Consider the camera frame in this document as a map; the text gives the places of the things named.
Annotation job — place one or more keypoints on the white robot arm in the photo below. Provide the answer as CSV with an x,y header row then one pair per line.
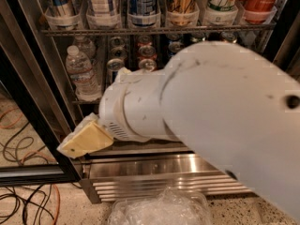
x,y
181,72

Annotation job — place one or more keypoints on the red coca-cola can top shelf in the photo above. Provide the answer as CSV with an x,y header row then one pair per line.
x,y
256,11

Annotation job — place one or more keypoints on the white labelled can top shelf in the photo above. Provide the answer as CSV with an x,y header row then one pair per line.
x,y
103,13

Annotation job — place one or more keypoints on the gold can top shelf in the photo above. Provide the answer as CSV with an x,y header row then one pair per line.
x,y
179,8

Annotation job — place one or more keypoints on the red bull can top shelf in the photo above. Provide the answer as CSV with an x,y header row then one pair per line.
x,y
64,10

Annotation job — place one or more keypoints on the front clear water bottle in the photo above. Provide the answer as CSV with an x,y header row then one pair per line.
x,y
82,74

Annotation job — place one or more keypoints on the stainless steel fridge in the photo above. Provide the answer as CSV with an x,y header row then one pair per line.
x,y
140,172

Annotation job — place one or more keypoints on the black framed fridge door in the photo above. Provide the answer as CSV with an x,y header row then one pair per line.
x,y
32,71

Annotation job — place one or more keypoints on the front red bull can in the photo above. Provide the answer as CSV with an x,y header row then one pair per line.
x,y
113,66

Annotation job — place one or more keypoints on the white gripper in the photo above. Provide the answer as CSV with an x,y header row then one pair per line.
x,y
108,110

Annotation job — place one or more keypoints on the clear water bottle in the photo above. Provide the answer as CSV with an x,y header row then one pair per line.
x,y
86,45
82,74

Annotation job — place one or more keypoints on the clear plastic bag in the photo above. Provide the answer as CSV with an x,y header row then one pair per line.
x,y
169,207

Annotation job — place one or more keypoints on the front red coca-cola can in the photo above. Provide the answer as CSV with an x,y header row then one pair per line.
x,y
148,64

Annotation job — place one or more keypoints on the rear clear water bottle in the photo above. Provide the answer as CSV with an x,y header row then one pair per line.
x,y
86,45

